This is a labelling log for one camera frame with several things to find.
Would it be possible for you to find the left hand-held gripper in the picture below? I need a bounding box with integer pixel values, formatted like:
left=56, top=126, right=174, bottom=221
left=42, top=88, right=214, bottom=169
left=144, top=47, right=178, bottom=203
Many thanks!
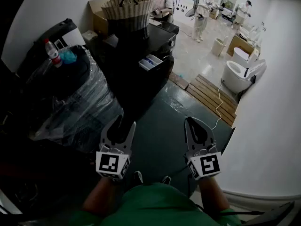
left=95, top=114, right=137, bottom=181

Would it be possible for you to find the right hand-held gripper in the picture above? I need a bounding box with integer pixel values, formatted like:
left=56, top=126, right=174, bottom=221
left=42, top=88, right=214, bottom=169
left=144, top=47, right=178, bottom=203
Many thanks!
left=184, top=116, right=222, bottom=181

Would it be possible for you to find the person's right forearm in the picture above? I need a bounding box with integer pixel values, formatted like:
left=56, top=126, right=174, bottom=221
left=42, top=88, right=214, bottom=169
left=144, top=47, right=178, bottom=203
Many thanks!
left=198, top=176, right=230, bottom=213

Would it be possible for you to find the person's left forearm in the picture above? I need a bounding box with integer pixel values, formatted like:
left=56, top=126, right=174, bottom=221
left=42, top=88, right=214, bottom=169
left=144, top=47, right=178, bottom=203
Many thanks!
left=82, top=177, right=119, bottom=218

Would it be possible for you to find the wooden slat platform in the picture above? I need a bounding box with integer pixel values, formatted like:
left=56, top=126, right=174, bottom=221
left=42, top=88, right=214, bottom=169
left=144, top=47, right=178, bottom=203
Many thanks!
left=185, top=73, right=238, bottom=127

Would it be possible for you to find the person's left shoe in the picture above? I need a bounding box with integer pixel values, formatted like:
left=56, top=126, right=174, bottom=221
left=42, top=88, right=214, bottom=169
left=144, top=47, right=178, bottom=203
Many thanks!
left=133, top=170, right=144, bottom=185

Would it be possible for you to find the plastic-wrapped appliance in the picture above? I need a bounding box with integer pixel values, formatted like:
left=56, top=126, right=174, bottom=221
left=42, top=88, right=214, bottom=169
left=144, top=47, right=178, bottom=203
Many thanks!
left=23, top=45, right=125, bottom=148

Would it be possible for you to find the brown wooden mat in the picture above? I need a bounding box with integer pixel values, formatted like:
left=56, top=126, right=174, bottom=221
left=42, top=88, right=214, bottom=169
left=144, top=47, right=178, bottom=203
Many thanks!
left=168, top=71, right=190, bottom=90

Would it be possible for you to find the person's green shirt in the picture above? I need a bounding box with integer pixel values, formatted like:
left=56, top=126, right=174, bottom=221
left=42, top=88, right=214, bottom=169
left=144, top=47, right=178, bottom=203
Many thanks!
left=67, top=182, right=242, bottom=226

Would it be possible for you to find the white waste bin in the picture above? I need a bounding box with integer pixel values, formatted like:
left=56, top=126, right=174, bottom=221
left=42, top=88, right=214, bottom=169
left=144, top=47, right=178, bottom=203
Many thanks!
left=211, top=37, right=228, bottom=57

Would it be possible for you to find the blue cloth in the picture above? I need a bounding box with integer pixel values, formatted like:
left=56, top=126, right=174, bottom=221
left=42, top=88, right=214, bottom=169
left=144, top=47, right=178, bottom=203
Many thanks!
left=58, top=48, right=78, bottom=65

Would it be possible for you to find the open cardboard box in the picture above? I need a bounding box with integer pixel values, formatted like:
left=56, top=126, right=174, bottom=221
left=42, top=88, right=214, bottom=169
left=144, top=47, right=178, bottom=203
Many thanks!
left=226, top=34, right=260, bottom=59

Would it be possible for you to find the small white container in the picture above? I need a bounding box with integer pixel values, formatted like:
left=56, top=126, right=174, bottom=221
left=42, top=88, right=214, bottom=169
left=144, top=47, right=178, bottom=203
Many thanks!
left=81, top=30, right=98, bottom=47

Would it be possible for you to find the clear water bottle red label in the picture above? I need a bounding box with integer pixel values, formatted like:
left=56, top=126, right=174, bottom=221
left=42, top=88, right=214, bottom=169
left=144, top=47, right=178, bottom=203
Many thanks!
left=44, top=38, right=63, bottom=68

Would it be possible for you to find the large brown cardboard box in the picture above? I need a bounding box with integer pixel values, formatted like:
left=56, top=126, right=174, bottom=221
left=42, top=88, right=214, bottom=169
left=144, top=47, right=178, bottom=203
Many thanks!
left=87, top=0, right=119, bottom=38

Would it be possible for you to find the woven two-tone laundry basket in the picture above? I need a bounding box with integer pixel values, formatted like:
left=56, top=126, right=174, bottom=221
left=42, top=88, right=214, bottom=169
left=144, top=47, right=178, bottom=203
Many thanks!
left=101, top=0, right=157, bottom=40

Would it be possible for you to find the white cable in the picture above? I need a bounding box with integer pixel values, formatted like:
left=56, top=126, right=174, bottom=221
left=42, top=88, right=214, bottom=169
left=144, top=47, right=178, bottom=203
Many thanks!
left=211, top=83, right=223, bottom=131

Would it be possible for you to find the white toilet with black strap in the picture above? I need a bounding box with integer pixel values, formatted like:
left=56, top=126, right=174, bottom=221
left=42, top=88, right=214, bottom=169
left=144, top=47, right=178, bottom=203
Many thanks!
left=220, top=58, right=268, bottom=94

